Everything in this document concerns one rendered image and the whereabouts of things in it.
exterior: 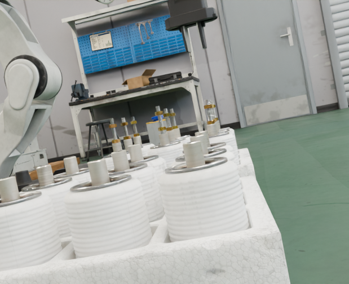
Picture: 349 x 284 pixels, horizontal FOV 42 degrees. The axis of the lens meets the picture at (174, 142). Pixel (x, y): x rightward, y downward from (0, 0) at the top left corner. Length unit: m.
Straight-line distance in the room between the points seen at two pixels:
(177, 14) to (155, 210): 0.56
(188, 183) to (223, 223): 0.06
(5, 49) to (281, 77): 4.95
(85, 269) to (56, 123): 6.30
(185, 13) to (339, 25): 5.26
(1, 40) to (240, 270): 1.24
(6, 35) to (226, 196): 1.18
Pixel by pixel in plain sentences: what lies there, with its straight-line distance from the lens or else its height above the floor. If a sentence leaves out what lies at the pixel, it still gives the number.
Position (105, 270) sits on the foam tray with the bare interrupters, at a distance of 0.50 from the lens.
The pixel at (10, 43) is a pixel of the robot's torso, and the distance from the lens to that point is 1.56.
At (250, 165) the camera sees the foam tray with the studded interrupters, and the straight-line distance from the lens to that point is 1.01.
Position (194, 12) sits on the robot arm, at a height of 0.54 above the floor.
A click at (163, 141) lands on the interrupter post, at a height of 0.26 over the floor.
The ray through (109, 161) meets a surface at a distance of 1.08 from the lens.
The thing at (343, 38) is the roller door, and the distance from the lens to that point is 6.26.
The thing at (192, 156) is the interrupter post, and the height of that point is 0.26.
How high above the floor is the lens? 0.31
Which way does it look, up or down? 3 degrees down
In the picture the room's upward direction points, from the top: 11 degrees counter-clockwise
